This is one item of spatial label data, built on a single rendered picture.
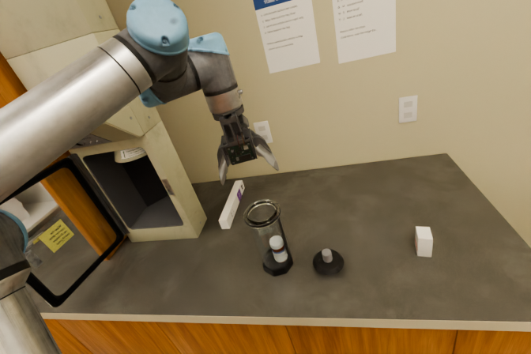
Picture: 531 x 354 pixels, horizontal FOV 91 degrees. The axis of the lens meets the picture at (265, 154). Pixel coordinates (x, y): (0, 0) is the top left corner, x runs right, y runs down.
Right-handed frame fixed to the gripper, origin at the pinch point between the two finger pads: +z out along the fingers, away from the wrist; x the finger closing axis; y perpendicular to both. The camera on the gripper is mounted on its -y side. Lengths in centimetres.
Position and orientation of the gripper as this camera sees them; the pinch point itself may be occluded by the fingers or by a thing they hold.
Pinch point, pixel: (250, 176)
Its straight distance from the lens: 69.6
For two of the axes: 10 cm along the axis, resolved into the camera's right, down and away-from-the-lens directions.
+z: 2.4, 8.5, 4.7
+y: 1.1, 4.6, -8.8
